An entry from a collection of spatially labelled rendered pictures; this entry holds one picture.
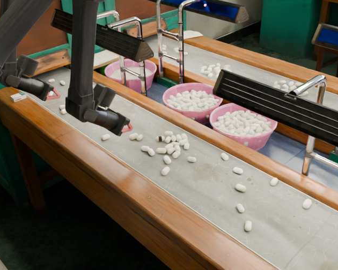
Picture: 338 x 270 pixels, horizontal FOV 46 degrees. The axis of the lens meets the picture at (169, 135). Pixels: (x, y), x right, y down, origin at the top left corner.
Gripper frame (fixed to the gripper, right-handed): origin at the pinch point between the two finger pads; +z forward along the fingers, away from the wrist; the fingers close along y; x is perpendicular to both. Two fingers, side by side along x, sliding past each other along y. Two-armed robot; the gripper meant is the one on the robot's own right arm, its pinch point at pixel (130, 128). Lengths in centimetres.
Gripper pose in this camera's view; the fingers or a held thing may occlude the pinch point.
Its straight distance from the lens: 140.1
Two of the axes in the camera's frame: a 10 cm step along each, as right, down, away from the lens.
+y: -6.8, -3.9, 6.2
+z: 5.7, 2.4, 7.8
